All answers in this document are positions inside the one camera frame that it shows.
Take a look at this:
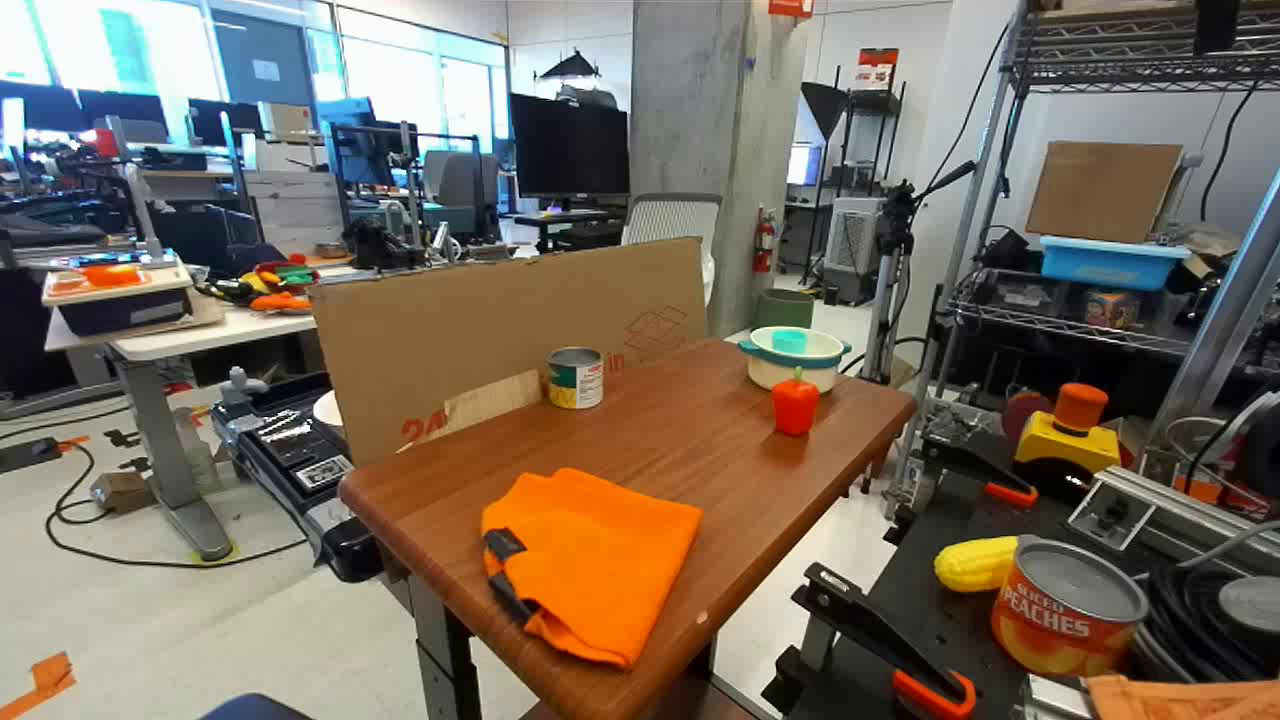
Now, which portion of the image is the teal cup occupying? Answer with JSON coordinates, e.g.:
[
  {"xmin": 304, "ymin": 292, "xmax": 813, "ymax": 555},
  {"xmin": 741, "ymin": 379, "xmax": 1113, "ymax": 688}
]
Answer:
[{"xmin": 752, "ymin": 327, "xmax": 842, "ymax": 357}]

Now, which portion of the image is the white pot with teal rim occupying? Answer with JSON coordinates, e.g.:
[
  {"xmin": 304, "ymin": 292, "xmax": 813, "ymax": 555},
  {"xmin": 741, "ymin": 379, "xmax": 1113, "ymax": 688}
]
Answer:
[{"xmin": 741, "ymin": 327, "xmax": 847, "ymax": 391}]

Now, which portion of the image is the white yellow tin can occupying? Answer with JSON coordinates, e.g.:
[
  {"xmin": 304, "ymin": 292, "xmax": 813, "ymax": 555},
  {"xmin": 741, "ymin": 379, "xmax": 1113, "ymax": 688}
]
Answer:
[{"xmin": 548, "ymin": 349, "xmax": 605, "ymax": 411}]

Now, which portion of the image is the orange toy pepper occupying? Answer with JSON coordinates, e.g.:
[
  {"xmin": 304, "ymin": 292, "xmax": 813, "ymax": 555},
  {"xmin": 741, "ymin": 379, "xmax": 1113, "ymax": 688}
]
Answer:
[{"xmin": 771, "ymin": 379, "xmax": 819, "ymax": 434}]

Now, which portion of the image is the red fire extinguisher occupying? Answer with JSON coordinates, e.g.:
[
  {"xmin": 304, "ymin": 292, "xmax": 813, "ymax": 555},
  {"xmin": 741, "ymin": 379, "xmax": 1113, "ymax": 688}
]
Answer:
[{"xmin": 752, "ymin": 209, "xmax": 776, "ymax": 277}]

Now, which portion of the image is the wooden table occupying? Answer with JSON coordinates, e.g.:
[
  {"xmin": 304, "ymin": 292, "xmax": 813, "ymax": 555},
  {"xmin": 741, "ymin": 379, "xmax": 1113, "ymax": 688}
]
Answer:
[{"xmin": 345, "ymin": 341, "xmax": 914, "ymax": 720}]

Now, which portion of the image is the orange folded cloth bag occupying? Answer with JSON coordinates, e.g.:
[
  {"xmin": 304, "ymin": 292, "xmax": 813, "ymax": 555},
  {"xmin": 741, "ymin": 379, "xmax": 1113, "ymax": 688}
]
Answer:
[{"xmin": 479, "ymin": 467, "xmax": 705, "ymax": 667}]

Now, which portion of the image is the black monitor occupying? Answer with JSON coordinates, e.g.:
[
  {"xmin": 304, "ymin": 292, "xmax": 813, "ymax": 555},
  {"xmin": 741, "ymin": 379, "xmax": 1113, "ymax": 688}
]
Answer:
[{"xmin": 506, "ymin": 94, "xmax": 626, "ymax": 196}]

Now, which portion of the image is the brown cardboard sheet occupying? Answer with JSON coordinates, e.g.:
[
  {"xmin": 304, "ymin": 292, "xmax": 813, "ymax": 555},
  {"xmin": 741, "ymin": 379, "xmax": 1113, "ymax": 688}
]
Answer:
[{"xmin": 313, "ymin": 239, "xmax": 708, "ymax": 465}]

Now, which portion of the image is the black orange clamp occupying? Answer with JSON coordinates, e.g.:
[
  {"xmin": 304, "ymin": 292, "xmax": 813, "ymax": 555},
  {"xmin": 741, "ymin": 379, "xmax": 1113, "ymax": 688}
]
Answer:
[{"xmin": 791, "ymin": 562, "xmax": 978, "ymax": 720}]

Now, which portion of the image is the black power unit box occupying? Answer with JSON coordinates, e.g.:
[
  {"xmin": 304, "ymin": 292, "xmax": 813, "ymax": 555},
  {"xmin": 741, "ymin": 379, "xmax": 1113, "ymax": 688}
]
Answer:
[{"xmin": 210, "ymin": 366, "xmax": 383, "ymax": 585}]

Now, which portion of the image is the yellow toy corn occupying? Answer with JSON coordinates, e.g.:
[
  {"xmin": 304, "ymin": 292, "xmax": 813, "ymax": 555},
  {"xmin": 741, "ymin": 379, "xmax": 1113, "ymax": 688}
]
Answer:
[{"xmin": 932, "ymin": 537, "xmax": 1020, "ymax": 591}]

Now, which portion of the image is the yellow orange emergency button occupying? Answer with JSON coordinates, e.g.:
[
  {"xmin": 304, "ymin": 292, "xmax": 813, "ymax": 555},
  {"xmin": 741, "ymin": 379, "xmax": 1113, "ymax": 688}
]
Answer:
[{"xmin": 1010, "ymin": 382, "xmax": 1123, "ymax": 470}]

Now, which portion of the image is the blue plastic bin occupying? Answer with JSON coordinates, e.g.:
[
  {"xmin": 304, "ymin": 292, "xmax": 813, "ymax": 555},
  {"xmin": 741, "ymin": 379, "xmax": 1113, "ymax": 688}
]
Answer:
[{"xmin": 1038, "ymin": 236, "xmax": 1184, "ymax": 292}]

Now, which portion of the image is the cardboard panel on shelf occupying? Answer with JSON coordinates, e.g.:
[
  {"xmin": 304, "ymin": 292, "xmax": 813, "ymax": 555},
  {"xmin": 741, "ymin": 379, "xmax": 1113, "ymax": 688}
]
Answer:
[{"xmin": 1027, "ymin": 138, "xmax": 1178, "ymax": 239}]

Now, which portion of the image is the white height-adjustable desk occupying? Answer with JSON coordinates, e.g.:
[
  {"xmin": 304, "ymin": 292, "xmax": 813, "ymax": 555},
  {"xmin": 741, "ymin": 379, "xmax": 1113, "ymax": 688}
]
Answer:
[{"xmin": 39, "ymin": 300, "xmax": 320, "ymax": 562}]

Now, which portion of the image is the orange peaches can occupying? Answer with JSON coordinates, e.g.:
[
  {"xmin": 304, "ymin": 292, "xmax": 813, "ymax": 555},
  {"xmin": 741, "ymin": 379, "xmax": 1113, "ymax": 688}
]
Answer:
[{"xmin": 990, "ymin": 537, "xmax": 1147, "ymax": 676}]

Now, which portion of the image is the grey box with orange item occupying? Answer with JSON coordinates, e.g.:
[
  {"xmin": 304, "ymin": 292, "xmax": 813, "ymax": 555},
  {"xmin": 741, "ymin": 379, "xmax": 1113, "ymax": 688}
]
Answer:
[{"xmin": 44, "ymin": 263, "xmax": 190, "ymax": 336}]

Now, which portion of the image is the camera on tripod stand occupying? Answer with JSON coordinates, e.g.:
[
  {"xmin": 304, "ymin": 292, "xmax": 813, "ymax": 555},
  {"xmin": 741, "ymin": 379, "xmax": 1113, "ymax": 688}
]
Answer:
[{"xmin": 858, "ymin": 158, "xmax": 974, "ymax": 382}]

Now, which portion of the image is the black cable on floor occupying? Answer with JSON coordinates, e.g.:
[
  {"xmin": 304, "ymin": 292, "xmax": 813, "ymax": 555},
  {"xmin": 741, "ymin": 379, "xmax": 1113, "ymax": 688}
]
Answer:
[{"xmin": 39, "ymin": 441, "xmax": 313, "ymax": 577}]

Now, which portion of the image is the metal wire shelf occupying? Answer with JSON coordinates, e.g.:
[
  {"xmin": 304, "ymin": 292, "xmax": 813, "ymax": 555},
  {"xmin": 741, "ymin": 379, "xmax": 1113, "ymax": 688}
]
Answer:
[{"xmin": 966, "ymin": 0, "xmax": 1280, "ymax": 428}]

